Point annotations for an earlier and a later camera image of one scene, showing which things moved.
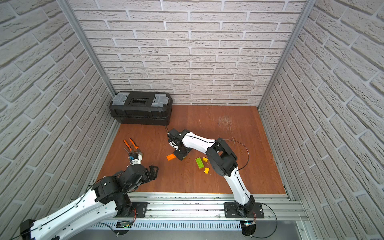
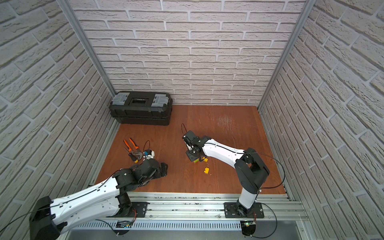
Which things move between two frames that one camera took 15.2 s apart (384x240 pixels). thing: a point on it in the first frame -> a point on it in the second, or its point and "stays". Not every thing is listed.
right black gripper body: (180, 153) -> (191, 156)
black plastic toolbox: (141, 108) stays
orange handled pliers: (129, 148) stays
